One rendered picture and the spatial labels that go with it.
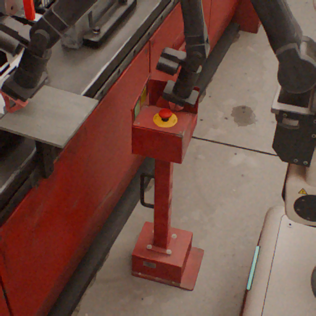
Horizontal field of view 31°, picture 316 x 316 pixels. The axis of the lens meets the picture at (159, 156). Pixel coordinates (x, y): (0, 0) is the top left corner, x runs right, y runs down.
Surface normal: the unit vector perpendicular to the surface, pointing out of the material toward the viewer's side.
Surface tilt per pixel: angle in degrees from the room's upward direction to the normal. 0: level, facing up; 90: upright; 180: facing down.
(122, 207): 0
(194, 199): 0
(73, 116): 0
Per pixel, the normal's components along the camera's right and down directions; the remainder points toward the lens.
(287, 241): 0.02, -0.72
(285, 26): -0.24, 0.47
